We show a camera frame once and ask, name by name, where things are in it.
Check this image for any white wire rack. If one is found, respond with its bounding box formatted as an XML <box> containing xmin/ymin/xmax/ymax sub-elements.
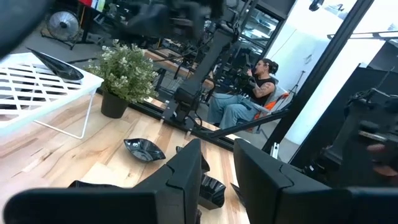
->
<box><xmin>0</xmin><ymin>51</ymin><xmax>105</xmax><ymax>140</ymax></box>

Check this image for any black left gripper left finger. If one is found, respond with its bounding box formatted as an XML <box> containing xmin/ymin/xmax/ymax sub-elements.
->
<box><xmin>2</xmin><ymin>138</ymin><xmax>203</xmax><ymax>224</ymax></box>

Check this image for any black leaf-shaped mini plate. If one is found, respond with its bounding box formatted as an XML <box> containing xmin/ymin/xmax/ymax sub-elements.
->
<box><xmin>198</xmin><ymin>173</ymin><xmax>227</xmax><ymax>211</ymax></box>
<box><xmin>123</xmin><ymin>138</ymin><xmax>167</xmax><ymax>163</ymax></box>

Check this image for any grey and orange chair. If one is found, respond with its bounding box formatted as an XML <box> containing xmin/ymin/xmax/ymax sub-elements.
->
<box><xmin>247</xmin><ymin>85</ymin><xmax>295</xmax><ymax>141</ymax></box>

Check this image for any wooden background table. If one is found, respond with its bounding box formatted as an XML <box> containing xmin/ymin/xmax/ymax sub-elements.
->
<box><xmin>142</xmin><ymin>48</ymin><xmax>215</xmax><ymax>91</ymax></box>

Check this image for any artificial plant in black pot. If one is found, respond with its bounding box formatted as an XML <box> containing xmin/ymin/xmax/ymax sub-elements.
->
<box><xmin>84</xmin><ymin>39</ymin><xmax>160</xmax><ymax>119</ymax></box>

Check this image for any silver floor fan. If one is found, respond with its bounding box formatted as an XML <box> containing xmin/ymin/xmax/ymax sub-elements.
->
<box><xmin>40</xmin><ymin>9</ymin><xmax>82</xmax><ymax>50</ymax></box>

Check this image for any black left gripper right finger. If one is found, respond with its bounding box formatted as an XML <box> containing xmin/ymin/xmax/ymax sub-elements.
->
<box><xmin>233</xmin><ymin>138</ymin><xmax>398</xmax><ymax>224</ymax></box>

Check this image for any black square mini plate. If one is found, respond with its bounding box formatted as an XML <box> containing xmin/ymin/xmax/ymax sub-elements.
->
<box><xmin>175</xmin><ymin>145</ymin><xmax>211</xmax><ymax>174</ymax></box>
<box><xmin>67</xmin><ymin>179</ymin><xmax>125</xmax><ymax>189</ymax></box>
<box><xmin>229</xmin><ymin>182</ymin><xmax>246</xmax><ymax>208</ymax></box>

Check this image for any seated person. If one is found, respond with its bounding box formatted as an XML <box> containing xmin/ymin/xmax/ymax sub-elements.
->
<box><xmin>206</xmin><ymin>57</ymin><xmax>280</xmax><ymax>130</ymax></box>

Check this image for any person's hand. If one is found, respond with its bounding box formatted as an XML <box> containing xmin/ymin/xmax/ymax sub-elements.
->
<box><xmin>366</xmin><ymin>142</ymin><xmax>398</xmax><ymax>178</ymax></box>

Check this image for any black partition panel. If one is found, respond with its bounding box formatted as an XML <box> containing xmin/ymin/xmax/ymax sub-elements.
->
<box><xmin>289</xmin><ymin>63</ymin><xmax>398</xmax><ymax>175</ymax></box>

